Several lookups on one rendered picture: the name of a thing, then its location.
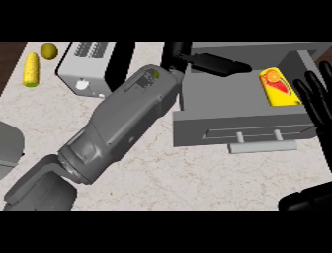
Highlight silver and black toaster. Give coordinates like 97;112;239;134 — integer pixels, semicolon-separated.
54;42;139;100

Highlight yellow corn cob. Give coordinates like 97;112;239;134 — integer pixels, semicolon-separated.
22;51;42;89

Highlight yellow cup with fruit print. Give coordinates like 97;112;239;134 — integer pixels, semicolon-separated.
258;66;303;108

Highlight yellow-green lemon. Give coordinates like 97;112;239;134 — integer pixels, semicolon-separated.
40;42;59;61

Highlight grey open drawer box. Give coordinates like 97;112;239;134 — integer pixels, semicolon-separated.
176;42;332;117

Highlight grey drawer front with handle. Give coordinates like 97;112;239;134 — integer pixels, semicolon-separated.
171;110;320;155

